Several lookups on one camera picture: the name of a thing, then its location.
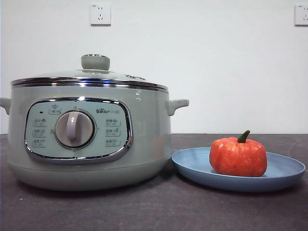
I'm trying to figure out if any pale green electric steamer pot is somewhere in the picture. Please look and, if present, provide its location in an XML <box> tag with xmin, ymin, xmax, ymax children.
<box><xmin>0</xmin><ymin>82</ymin><xmax>190</xmax><ymax>192</ymax></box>

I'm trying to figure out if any white wall socket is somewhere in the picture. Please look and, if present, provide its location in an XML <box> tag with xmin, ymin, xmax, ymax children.
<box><xmin>295</xmin><ymin>4</ymin><xmax>308</xmax><ymax>27</ymax></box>
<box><xmin>90</xmin><ymin>3</ymin><xmax>112</xmax><ymax>27</ymax></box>

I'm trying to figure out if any glass lid with green knob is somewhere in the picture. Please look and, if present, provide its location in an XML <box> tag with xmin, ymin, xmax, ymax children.
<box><xmin>11</xmin><ymin>54</ymin><xmax>167</xmax><ymax>88</ymax></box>

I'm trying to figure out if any blue round plate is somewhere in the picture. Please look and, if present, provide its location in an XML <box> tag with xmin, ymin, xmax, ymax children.
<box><xmin>171</xmin><ymin>147</ymin><xmax>307</xmax><ymax>193</ymax></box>

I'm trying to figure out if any orange pumpkin with green stem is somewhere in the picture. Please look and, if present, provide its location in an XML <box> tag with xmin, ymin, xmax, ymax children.
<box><xmin>208</xmin><ymin>130</ymin><xmax>268</xmax><ymax>178</ymax></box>

